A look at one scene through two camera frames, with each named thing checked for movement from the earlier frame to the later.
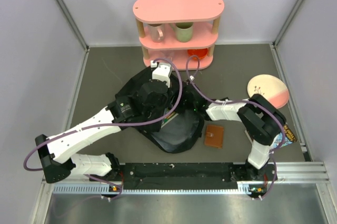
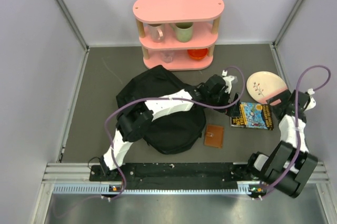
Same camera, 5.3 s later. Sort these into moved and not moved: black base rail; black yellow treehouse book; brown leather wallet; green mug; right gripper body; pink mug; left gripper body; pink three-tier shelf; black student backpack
Moved: right gripper body; black yellow treehouse book; left gripper body
Not moved: pink mug; black student backpack; pink three-tier shelf; brown leather wallet; green mug; black base rail
